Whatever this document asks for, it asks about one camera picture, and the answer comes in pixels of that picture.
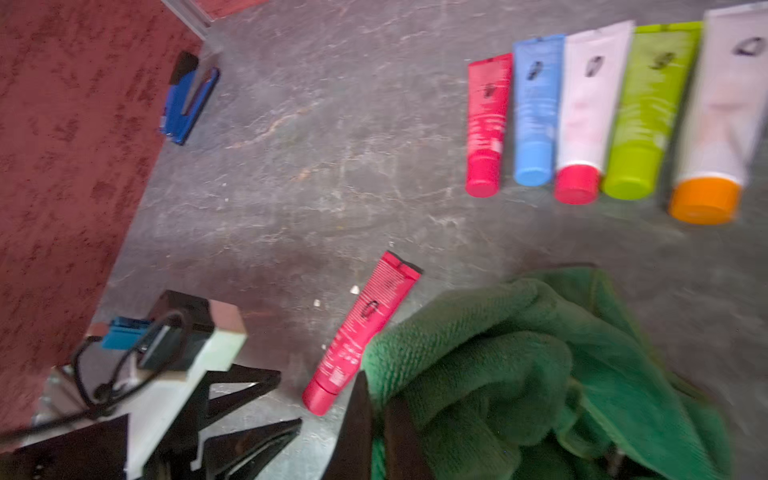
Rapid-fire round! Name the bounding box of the green microfiber cloth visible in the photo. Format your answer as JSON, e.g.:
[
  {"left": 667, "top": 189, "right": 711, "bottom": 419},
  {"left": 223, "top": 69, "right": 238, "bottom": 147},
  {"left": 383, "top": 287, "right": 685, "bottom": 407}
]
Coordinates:
[{"left": 362, "top": 267, "right": 732, "bottom": 479}]

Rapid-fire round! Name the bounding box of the white tube pink cap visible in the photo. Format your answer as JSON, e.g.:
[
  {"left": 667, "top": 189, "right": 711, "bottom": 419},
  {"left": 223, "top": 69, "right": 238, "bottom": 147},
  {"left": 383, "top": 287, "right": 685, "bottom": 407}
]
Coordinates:
[{"left": 554, "top": 20, "right": 635, "bottom": 205}]

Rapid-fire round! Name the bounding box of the blue toothpaste tube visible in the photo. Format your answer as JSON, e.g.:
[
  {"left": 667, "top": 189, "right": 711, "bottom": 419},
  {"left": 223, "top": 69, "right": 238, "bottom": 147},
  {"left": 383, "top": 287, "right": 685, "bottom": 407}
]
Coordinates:
[{"left": 513, "top": 35, "right": 565, "bottom": 187}]

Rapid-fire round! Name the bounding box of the blue stapler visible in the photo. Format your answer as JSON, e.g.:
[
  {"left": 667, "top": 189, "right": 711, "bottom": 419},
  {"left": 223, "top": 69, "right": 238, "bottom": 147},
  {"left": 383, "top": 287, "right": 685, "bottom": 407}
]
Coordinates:
[{"left": 159, "top": 51, "right": 220, "bottom": 145}]

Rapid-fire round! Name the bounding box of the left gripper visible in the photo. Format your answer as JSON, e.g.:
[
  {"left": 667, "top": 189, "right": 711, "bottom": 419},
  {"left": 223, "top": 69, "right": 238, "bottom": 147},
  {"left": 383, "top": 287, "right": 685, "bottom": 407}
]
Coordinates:
[{"left": 1, "top": 365, "right": 302, "bottom": 480}]

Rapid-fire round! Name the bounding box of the white tube orange cap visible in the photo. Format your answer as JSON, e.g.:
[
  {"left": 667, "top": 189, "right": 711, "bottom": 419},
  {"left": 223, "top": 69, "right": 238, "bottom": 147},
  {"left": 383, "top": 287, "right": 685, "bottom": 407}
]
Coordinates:
[{"left": 668, "top": 2, "right": 767, "bottom": 225}]

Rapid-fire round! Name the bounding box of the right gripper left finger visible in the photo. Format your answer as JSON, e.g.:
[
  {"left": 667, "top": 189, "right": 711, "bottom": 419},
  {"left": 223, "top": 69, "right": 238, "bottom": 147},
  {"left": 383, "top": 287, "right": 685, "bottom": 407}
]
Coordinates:
[{"left": 322, "top": 371, "right": 374, "bottom": 480}]

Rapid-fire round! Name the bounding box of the lime green toothpaste tube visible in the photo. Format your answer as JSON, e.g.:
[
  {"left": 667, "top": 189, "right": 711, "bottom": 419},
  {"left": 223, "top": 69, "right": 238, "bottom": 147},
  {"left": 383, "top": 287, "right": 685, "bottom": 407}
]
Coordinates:
[{"left": 602, "top": 21, "right": 702, "bottom": 201}]

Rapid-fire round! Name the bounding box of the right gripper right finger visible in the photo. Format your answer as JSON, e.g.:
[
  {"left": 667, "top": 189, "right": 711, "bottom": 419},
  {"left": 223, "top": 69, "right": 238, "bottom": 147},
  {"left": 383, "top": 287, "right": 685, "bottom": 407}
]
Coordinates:
[{"left": 383, "top": 395, "right": 434, "bottom": 480}]

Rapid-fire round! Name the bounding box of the pink toothpaste tube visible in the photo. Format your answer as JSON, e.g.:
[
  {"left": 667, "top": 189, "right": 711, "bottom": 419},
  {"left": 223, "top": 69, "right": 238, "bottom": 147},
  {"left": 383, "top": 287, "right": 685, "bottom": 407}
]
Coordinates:
[
  {"left": 465, "top": 53, "right": 513, "bottom": 198},
  {"left": 302, "top": 251, "right": 422, "bottom": 416}
]

